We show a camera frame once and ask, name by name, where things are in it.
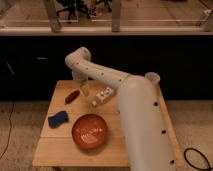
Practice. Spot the clear plastic cup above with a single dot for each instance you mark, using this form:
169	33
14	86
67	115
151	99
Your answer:
153	77

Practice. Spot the wooden table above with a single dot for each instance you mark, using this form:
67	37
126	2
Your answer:
56	148

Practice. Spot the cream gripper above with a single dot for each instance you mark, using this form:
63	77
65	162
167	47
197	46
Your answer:
85	88

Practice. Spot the blue sponge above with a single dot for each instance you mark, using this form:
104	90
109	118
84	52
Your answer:
57	119

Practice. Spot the white plastic bottle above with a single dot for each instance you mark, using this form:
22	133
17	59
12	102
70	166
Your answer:
103	96

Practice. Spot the red pepper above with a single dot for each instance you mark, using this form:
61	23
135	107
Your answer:
72	96

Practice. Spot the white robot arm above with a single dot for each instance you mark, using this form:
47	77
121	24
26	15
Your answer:
145	133

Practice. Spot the black office chair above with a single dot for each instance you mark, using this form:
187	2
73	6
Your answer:
72	7

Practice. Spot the orange ceramic bowl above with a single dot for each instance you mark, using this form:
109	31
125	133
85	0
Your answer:
89	131

